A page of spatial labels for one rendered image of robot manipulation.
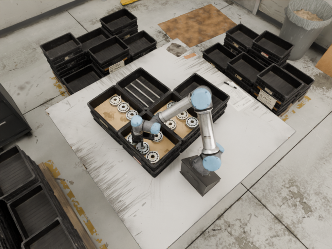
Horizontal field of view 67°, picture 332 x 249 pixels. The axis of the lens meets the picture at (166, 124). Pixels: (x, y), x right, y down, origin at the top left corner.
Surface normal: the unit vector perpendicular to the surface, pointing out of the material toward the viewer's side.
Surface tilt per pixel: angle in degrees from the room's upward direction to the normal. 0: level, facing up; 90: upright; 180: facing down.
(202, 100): 45
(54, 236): 0
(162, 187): 0
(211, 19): 0
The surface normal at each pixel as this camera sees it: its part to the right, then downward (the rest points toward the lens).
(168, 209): 0.00, -0.54
